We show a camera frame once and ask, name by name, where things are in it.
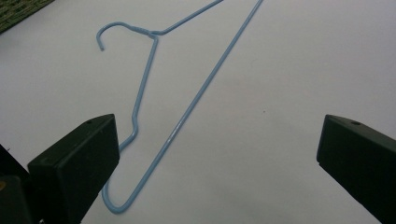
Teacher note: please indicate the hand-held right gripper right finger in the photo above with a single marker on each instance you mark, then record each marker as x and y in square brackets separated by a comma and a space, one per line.
[361, 155]

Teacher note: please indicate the green woven mat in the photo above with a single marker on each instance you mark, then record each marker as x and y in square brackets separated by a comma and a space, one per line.
[18, 11]

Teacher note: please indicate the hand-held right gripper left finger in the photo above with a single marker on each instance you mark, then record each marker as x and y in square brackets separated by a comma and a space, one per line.
[74, 165]

